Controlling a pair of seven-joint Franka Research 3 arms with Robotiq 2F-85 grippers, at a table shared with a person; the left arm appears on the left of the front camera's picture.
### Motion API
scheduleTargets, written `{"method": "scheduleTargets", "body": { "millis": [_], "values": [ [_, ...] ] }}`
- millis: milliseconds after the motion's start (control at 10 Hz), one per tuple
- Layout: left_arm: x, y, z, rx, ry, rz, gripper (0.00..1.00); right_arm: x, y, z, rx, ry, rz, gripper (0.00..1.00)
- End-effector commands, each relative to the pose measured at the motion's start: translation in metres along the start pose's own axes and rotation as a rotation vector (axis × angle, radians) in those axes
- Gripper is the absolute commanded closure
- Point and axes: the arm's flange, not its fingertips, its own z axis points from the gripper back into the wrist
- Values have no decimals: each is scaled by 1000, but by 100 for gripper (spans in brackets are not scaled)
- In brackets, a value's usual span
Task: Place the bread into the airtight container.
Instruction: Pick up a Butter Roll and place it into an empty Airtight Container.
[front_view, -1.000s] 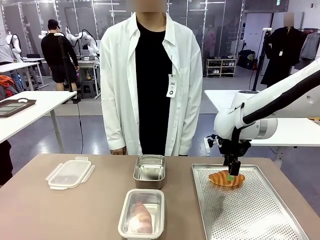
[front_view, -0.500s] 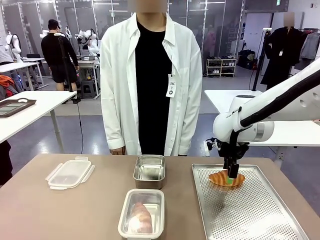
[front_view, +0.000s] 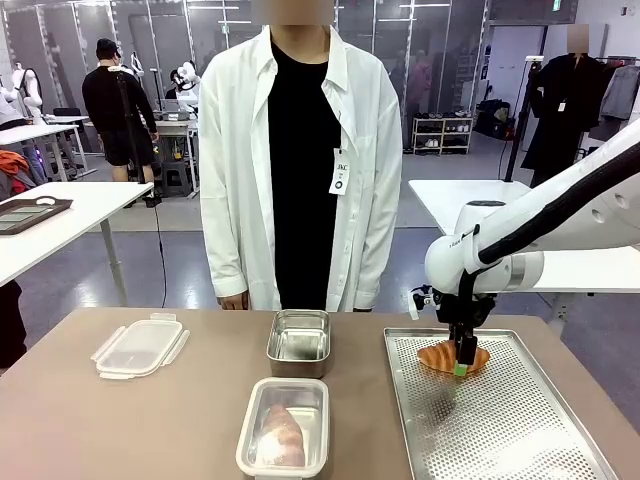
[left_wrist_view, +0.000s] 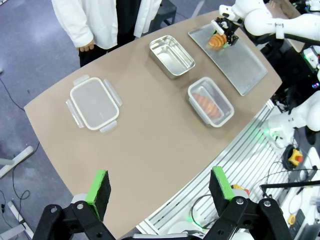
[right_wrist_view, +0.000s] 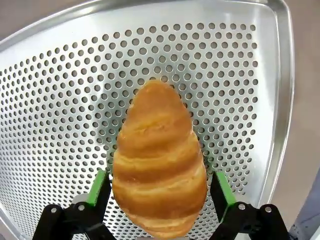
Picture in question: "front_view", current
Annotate brown serving tray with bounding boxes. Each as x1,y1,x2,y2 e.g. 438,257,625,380
0,195,74,236

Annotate plain white table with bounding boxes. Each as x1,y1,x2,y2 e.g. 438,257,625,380
408,178,640,321

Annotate black step stool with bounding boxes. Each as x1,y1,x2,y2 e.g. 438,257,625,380
160,161,195,199

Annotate black cable sleeve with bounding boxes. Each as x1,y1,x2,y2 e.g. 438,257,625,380
458,143,640,304

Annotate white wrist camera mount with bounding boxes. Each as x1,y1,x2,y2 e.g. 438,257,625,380
406,284,437,322

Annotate white table with brown tray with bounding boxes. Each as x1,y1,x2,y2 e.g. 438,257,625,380
0,180,156,307

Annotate black tripod stand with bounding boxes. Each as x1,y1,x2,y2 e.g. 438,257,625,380
114,72,148,185

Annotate white shoe rack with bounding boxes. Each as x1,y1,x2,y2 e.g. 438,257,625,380
411,115,475,157

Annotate rectangular stainless steel container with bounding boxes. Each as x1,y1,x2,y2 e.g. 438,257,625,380
266,309,332,380
239,380,329,474

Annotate person's right hand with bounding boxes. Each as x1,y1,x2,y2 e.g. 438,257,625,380
219,291,250,312

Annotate man in black clothes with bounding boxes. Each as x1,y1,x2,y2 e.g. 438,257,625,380
81,38,160,184

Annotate white background desk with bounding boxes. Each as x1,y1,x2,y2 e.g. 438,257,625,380
0,114,91,184

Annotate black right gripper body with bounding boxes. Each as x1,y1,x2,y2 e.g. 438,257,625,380
434,289,497,332

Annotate grey garments on rack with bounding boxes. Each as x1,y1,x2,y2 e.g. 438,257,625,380
588,57,640,142

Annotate white paper garment tag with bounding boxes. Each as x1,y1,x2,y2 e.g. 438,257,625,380
328,146,349,196

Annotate black bag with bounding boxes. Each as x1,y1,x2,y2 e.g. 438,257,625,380
476,98,512,140

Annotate perforated metal baking tray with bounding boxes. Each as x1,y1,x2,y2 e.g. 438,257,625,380
383,327,622,480

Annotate croissant bread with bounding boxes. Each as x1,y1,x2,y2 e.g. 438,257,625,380
254,403,307,468
416,339,491,377

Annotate white humanoid robot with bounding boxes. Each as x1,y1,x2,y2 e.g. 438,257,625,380
168,59,202,109

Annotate person in black coat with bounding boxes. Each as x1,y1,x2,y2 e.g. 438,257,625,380
519,24,607,189

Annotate person in white coat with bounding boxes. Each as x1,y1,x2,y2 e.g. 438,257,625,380
198,22,404,314

